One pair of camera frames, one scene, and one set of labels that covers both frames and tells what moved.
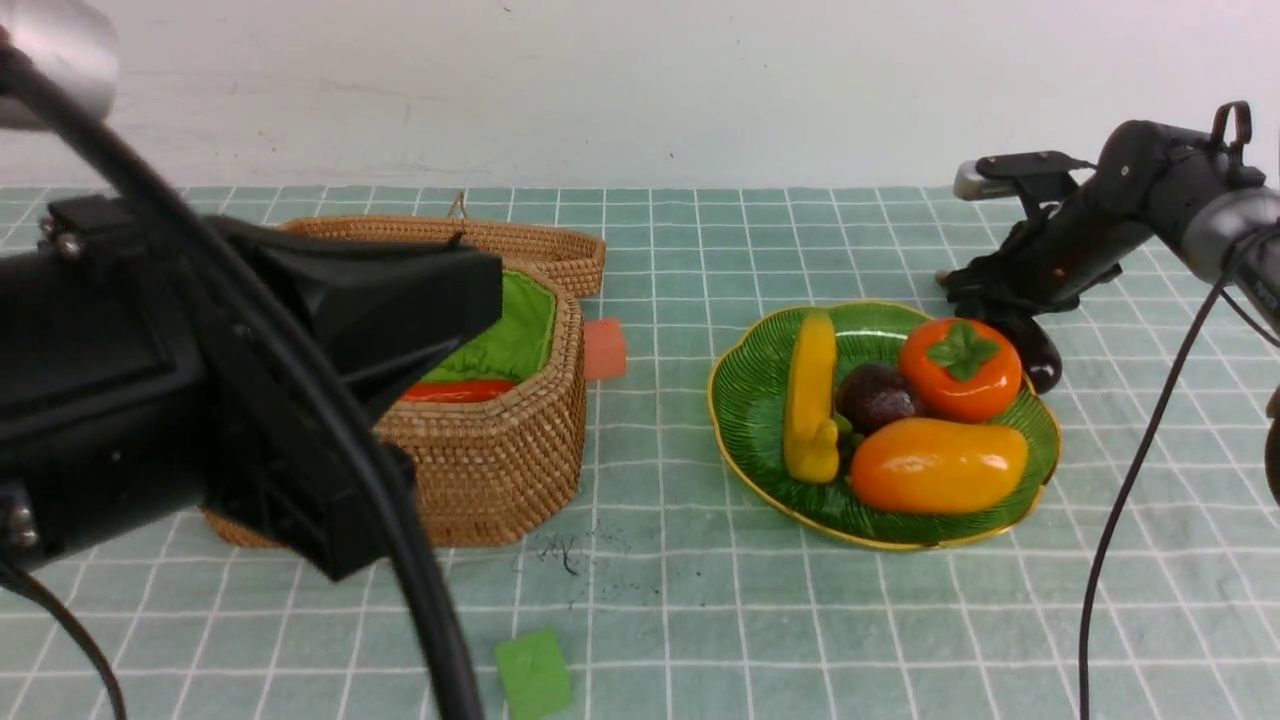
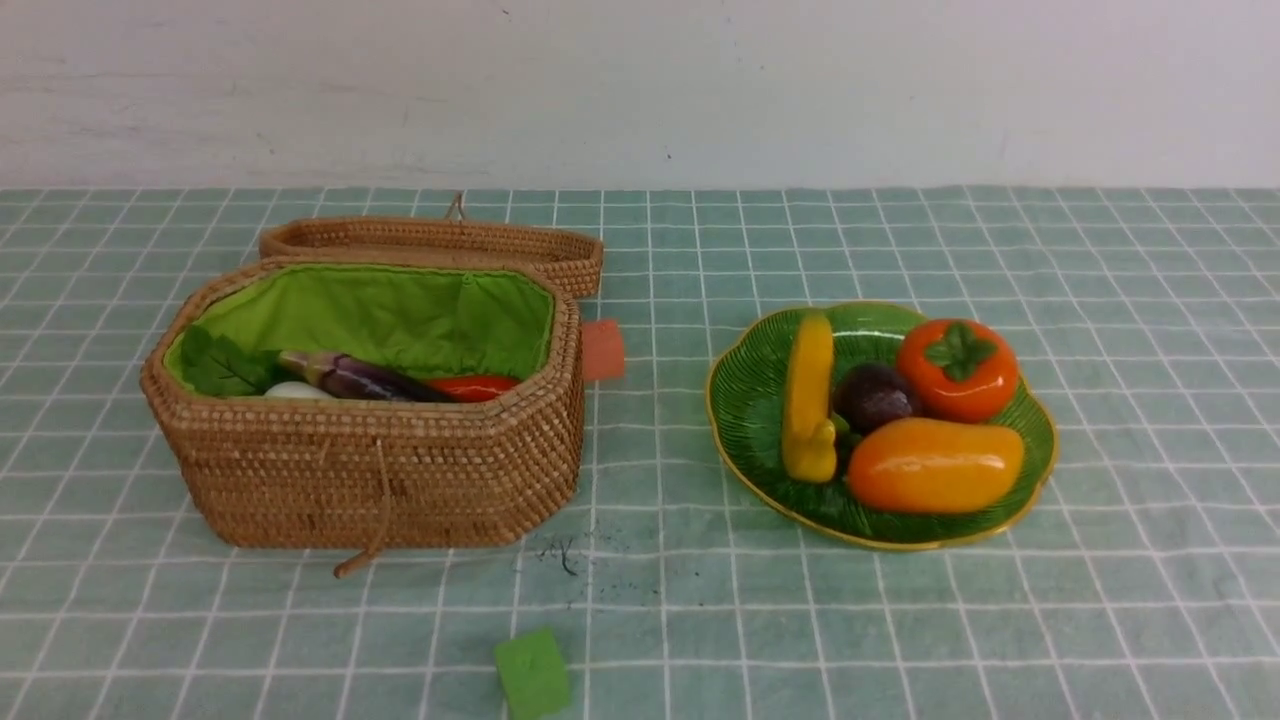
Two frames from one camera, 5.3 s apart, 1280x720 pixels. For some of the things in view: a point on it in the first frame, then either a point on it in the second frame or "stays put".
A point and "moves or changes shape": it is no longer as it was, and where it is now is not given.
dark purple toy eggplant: x=1040 y=358 moves or changes shape
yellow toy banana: x=811 y=440 stays put
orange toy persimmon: x=961 y=370 stays put
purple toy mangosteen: x=874 y=393 stays put
